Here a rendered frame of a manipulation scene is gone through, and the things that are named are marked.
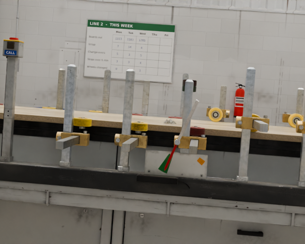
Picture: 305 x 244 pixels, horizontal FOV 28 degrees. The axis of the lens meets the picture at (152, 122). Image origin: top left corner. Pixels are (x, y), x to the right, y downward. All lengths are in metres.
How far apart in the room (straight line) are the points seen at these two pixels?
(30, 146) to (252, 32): 7.22
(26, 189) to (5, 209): 0.32
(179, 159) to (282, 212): 0.49
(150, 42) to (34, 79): 1.98
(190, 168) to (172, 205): 0.18
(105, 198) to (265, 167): 0.73
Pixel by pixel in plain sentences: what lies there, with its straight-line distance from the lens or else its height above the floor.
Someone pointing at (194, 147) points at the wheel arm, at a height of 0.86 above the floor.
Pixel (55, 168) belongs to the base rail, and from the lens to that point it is 2.60.
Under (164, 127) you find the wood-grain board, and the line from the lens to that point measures 2.70.
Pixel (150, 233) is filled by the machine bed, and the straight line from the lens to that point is 2.86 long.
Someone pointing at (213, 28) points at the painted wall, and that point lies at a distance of 9.74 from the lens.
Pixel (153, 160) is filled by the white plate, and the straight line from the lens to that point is 2.55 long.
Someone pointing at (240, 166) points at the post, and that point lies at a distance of 2.55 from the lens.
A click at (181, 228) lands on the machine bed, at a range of 2.85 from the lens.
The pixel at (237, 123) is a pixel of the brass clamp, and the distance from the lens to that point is 2.53.
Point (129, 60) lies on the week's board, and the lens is 9.75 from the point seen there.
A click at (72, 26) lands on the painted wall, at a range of 9.97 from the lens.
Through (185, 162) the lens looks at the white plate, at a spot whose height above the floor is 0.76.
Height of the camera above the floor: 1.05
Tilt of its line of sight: 3 degrees down
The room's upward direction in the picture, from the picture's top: 4 degrees clockwise
